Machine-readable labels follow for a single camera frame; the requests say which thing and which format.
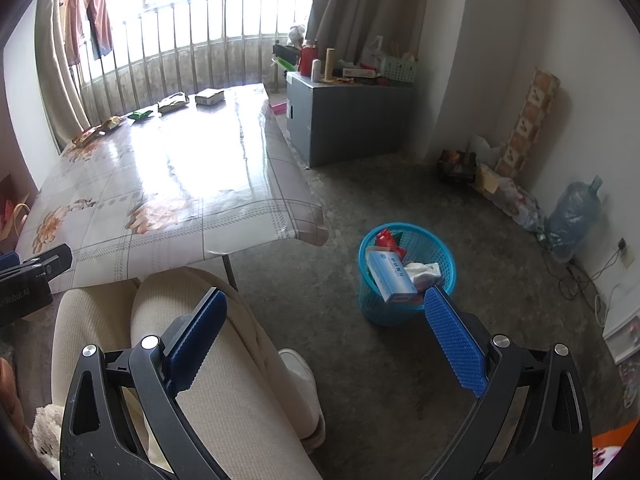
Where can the pink bag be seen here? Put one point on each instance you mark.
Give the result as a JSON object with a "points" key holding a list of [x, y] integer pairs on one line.
{"points": [[10, 210]]}

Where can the yellow snack packet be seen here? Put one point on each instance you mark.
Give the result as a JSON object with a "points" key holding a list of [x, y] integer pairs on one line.
{"points": [[86, 137]]}

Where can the pink plastic cup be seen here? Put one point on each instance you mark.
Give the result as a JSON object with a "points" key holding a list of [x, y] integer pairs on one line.
{"points": [[277, 106]]}

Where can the person's right leg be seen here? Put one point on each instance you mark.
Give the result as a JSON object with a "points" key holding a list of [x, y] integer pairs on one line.
{"points": [[225, 360]]}

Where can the cardboard tube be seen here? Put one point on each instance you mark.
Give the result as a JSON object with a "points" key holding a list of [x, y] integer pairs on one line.
{"points": [[329, 64]]}

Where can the blue white tissue box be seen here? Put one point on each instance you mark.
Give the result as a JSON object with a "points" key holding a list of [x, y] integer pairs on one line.
{"points": [[390, 275]]}

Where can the floral plastic tablecloth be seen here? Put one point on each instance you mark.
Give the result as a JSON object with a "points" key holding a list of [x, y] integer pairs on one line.
{"points": [[175, 185]]}

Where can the dark printed box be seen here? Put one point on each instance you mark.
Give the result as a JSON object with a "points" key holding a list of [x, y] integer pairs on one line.
{"points": [[457, 166]]}

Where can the white flat box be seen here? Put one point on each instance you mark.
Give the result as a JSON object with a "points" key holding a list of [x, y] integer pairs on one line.
{"points": [[359, 72]]}

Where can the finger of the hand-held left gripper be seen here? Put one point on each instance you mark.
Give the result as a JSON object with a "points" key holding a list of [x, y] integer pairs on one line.
{"points": [[9, 259], [50, 260]]}

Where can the person's left leg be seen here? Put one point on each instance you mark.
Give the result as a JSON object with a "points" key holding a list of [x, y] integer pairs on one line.
{"points": [[95, 320]]}

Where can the green packet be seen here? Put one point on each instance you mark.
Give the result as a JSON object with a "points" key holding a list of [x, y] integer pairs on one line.
{"points": [[140, 115]]}

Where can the small white bottle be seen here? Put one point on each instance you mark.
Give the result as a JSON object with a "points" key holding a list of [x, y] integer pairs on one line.
{"points": [[317, 70]]}

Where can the person's leg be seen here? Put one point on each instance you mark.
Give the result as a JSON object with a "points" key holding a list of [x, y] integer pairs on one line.
{"points": [[95, 320], [225, 360]]}

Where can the small snack packet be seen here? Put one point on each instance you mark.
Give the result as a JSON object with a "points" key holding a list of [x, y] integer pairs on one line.
{"points": [[111, 125]]}

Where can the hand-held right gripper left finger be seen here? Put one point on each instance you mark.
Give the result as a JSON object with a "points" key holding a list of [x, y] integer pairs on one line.
{"points": [[195, 340]]}

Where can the white plastic bag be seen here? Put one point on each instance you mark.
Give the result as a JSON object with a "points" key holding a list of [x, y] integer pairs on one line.
{"points": [[380, 50]]}

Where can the orange printed mat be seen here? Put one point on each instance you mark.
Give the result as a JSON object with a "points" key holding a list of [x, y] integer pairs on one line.
{"points": [[617, 452]]}

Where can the beige curtain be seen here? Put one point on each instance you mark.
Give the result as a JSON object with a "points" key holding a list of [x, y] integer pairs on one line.
{"points": [[375, 5], [60, 70]]}

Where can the black box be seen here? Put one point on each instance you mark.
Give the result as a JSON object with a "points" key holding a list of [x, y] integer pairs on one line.
{"points": [[286, 52]]}

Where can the green storage basket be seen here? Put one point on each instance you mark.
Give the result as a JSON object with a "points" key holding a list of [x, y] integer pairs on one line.
{"points": [[400, 71]]}

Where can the orange brown cloth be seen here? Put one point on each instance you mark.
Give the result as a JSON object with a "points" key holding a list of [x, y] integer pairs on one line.
{"points": [[10, 400]]}

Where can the metal window railing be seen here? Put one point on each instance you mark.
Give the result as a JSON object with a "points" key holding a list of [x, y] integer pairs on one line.
{"points": [[200, 50]]}

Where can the grey cabinet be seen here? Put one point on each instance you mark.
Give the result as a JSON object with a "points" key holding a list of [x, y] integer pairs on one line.
{"points": [[350, 125]]}

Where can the blue water jug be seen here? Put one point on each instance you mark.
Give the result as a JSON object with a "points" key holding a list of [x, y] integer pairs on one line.
{"points": [[575, 220]]}

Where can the green plastic piece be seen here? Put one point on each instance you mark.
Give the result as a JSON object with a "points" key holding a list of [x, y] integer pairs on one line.
{"points": [[289, 65]]}

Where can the white fluffy cloth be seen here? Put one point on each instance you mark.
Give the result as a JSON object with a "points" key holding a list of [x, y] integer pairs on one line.
{"points": [[47, 435]]}

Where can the brown and white box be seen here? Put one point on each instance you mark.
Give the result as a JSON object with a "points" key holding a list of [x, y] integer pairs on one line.
{"points": [[210, 97]]}

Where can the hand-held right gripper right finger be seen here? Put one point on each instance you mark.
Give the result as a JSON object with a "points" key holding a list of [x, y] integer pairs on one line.
{"points": [[455, 340]]}

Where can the red thermos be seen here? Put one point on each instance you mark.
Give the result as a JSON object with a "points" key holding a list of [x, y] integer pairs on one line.
{"points": [[307, 60]]}

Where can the blue plastic basket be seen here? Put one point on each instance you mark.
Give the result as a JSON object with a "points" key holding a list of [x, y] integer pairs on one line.
{"points": [[375, 305]]}

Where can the metal table leg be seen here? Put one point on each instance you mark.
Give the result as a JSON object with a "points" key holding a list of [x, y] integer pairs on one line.
{"points": [[230, 272]]}

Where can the white shoe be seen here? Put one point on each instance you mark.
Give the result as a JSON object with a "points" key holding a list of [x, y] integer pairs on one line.
{"points": [[297, 370]]}

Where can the pile of plastic bags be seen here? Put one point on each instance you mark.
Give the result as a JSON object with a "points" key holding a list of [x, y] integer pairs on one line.
{"points": [[510, 195]]}

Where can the red plastic bag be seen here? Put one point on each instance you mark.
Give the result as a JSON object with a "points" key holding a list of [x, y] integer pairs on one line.
{"points": [[386, 239]]}

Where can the brown patterned roll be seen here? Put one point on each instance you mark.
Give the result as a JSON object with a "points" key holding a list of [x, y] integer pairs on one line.
{"points": [[530, 120]]}

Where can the crumpled snack wrapper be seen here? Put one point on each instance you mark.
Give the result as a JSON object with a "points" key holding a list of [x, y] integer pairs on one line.
{"points": [[172, 103]]}

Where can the white tissue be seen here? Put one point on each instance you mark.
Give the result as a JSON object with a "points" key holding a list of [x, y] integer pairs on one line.
{"points": [[422, 275]]}

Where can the hanging pink clothes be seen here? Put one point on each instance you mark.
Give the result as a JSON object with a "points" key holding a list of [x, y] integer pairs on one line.
{"points": [[90, 10]]}

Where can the white plastic drawer unit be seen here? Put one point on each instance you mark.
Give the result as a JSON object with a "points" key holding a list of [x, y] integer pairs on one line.
{"points": [[622, 337]]}

